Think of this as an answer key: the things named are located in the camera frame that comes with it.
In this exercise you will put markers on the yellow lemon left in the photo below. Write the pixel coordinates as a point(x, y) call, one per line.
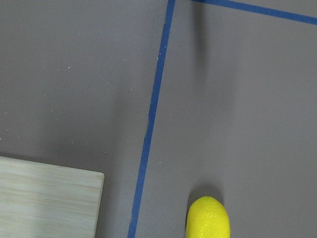
point(207, 218)

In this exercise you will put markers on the wooden cutting board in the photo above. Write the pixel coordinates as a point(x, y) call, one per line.
point(47, 201)

